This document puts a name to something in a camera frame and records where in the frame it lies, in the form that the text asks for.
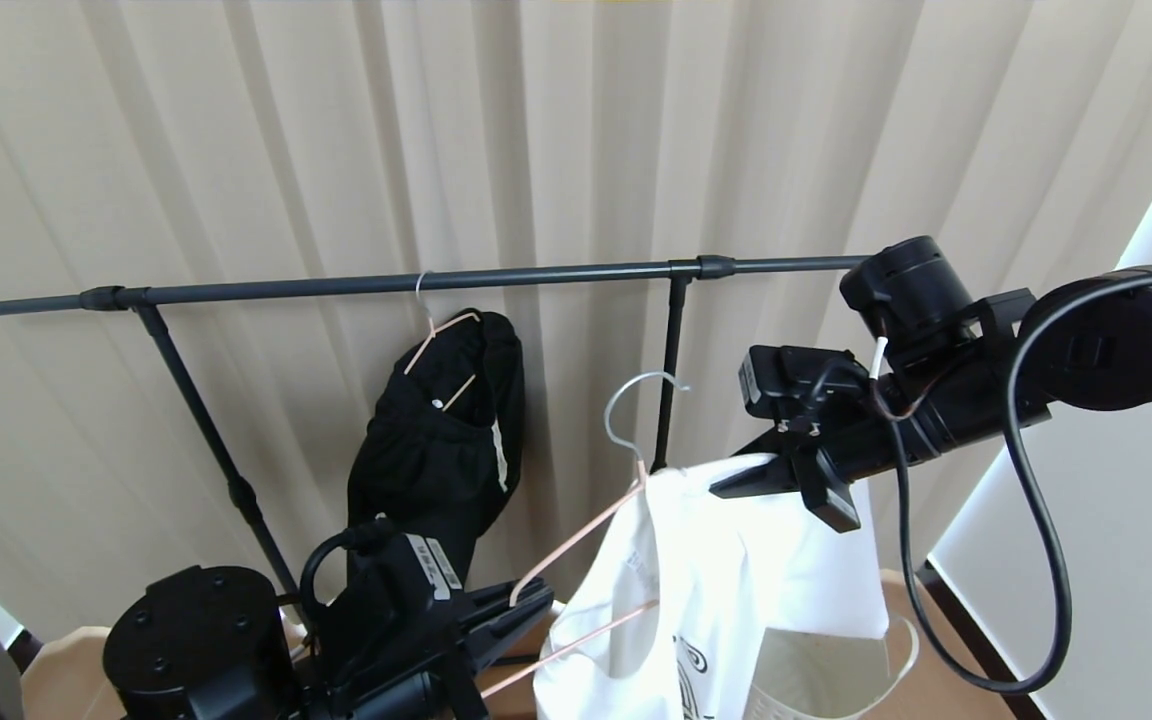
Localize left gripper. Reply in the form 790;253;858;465
314;622;494;720

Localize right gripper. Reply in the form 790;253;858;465
709;350;1054;533

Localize white garment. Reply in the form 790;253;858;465
533;453;889;720

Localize pink clothes hanger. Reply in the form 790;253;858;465
481;372;692;698
403;272;484;413

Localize black shorts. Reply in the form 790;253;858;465
346;310;527;591

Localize white laundry basket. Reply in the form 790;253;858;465
741;615;922;720

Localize black clothes rack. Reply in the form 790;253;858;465
0;255;872;621

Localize white curtain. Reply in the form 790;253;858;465
0;0;1152;641

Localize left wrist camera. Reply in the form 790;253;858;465
301;520;464;661

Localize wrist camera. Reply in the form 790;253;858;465
739;345;872;436
301;520;464;661

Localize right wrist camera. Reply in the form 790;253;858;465
739;345;872;436

